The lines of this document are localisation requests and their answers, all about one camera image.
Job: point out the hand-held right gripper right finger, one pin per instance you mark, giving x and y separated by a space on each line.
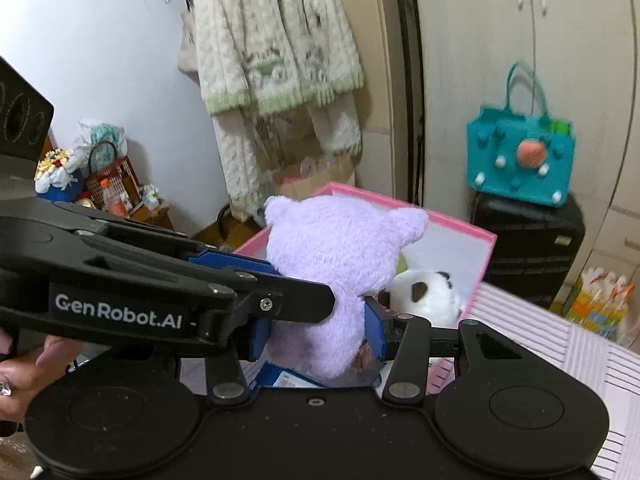
377 330

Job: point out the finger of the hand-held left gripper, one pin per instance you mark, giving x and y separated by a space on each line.
295 300
225 259

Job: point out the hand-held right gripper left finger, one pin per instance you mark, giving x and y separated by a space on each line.
261 340

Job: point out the purple plush toy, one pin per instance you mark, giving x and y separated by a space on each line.
330 260

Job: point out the white panda plush toy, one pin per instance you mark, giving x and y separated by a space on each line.
430 300

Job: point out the green plush fruit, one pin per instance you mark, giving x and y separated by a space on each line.
401 264

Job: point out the pink cardboard box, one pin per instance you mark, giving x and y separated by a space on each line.
450 255

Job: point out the person's left hand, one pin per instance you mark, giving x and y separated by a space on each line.
30 380

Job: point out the blue wet wipes packet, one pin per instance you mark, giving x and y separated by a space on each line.
285 379

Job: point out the orange drink bottle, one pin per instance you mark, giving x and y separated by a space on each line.
115 200

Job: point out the red woven basket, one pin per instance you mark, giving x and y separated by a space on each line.
117 175

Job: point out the blue wrapped flower bouquet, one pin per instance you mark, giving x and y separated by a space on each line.
57 180

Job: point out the white printed plastic bag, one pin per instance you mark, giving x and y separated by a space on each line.
102 132

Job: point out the striped tablecloth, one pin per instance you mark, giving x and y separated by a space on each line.
550 340

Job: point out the black hard-shell suitcase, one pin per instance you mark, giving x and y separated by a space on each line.
530 245

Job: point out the cream canvas tote bag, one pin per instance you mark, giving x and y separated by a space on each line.
186 55

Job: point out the white fluffy knit cardigan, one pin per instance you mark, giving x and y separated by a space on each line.
270 50

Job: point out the teal felt handbag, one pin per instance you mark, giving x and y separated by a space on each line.
520 165

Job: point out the colourful printed carton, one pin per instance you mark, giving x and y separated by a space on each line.
600 310

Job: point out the beige wardrobe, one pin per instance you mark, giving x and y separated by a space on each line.
475 35

